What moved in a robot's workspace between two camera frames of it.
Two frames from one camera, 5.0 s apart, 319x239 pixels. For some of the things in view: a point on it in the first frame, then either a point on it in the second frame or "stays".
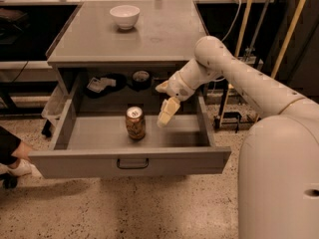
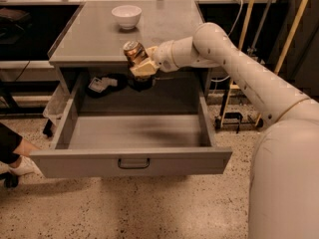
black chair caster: x=9 y=181 stays
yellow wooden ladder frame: x=238 y=48 stays
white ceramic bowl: x=126 y=16 stays
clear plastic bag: x=53 y=108 stays
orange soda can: x=136 y=122 → x=135 y=52
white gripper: x=177 y=85 → x=163 y=56
